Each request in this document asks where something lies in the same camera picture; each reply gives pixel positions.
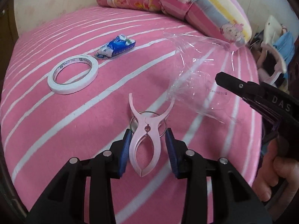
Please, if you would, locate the person's right hand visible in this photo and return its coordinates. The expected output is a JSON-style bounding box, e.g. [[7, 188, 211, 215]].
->
[[252, 140, 298, 206]]

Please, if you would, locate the blue towel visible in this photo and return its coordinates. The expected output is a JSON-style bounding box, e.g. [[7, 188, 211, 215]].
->
[[273, 32, 295, 66]]

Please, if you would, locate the pink striped bed sheet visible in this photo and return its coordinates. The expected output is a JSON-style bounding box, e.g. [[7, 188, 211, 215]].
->
[[1, 6, 261, 223]]

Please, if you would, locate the white tape roll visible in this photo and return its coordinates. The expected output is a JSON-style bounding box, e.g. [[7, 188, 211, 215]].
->
[[47, 55, 98, 95]]

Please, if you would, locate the clear plastic film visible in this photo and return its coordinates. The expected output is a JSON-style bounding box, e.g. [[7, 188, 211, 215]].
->
[[164, 33, 235, 123]]

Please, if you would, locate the white office chair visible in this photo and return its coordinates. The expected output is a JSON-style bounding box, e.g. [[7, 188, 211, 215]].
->
[[256, 15, 286, 87]]

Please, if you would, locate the striped cartoon quilt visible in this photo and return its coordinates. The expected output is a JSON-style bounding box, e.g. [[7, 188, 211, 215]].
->
[[159, 0, 252, 51]]

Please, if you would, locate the blue crumpled snack wrapper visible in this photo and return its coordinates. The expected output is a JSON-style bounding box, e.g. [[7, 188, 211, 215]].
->
[[94, 34, 136, 59]]

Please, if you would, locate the pink plastic clothes clip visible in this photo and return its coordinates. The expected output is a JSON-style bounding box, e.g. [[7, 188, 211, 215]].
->
[[128, 93, 175, 177]]

